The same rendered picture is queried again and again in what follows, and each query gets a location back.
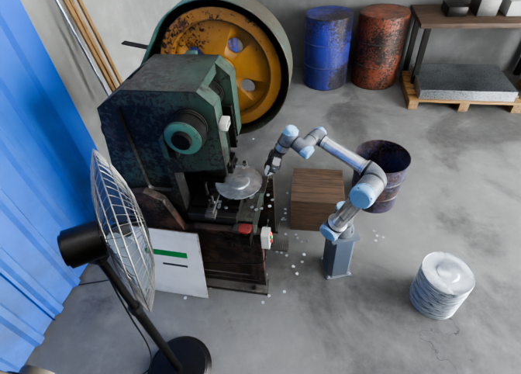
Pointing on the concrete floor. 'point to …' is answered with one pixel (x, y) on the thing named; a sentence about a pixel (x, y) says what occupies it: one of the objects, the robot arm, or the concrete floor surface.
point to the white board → (177, 261)
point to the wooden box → (314, 197)
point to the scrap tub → (383, 202)
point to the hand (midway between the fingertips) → (267, 174)
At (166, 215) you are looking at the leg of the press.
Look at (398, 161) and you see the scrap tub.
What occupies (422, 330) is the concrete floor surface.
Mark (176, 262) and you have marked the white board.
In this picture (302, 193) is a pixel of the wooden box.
